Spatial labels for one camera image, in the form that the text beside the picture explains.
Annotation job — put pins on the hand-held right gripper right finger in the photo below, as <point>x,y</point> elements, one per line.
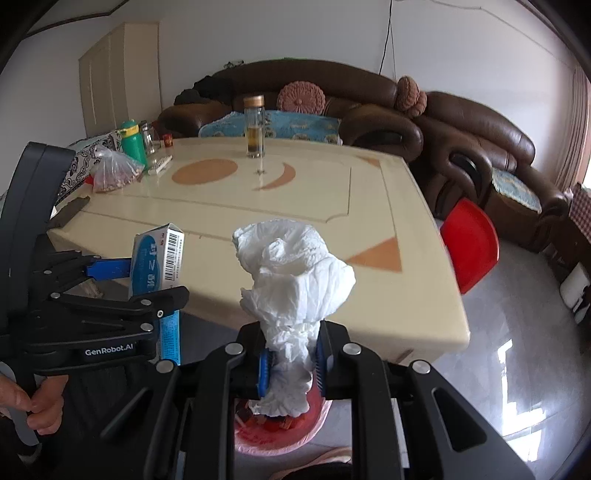
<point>319,369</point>

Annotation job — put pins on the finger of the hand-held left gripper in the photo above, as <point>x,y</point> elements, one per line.
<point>108,269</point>
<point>115,310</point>

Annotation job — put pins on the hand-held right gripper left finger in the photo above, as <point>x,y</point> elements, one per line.
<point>264,374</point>

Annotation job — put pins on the blue and white carton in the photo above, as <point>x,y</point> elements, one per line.
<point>152,263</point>

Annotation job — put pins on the bin with pink liner bag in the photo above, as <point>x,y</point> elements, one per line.
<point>277,436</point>

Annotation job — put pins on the white tissue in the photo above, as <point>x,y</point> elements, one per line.
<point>295,277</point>

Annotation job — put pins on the person's left hand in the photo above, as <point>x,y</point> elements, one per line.
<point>44,410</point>

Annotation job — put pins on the person's dark trousers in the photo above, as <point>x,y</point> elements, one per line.
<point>92,415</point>

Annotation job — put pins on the beige slipper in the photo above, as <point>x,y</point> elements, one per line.
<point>336,454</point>

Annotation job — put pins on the clear bag of nuts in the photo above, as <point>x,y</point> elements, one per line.
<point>113,173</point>

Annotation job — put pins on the black and white patterned cloth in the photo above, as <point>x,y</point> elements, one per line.
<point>83,161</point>

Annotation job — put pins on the white remote control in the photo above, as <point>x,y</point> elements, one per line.
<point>160,165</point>

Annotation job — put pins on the green plastic bottle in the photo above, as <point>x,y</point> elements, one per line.
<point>134,145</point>

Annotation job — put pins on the small glass jar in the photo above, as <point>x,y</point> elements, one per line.
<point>147,138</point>

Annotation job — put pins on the small red cup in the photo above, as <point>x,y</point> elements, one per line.
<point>168,141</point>

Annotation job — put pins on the cream dining table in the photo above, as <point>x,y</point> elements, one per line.
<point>300,207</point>

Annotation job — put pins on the cream wooden cabinet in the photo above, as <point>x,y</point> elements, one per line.
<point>115,78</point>

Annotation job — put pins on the red plastic stool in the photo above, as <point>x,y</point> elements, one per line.
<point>471,240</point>

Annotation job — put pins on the glass bottle with gold cap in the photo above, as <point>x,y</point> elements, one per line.
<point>254,129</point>

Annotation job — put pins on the dark clothes heap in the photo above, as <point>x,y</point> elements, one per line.
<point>203,90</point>

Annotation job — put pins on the blue patterned sofa cover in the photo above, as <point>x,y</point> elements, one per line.
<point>295,125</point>

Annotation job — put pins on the pink round knitted cushion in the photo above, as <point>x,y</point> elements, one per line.
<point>301,98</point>
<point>410,94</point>

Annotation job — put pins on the blue patterned seat pad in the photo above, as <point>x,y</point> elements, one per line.
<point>515,189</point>

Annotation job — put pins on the brown leather sofa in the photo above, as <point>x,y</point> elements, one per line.
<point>351,87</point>

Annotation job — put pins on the brown leather armchair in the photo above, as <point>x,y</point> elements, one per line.
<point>485,134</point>

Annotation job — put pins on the red checkered cloth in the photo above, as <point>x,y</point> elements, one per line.
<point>581,212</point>

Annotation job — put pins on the pale pink curtain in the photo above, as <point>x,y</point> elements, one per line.
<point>575,134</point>

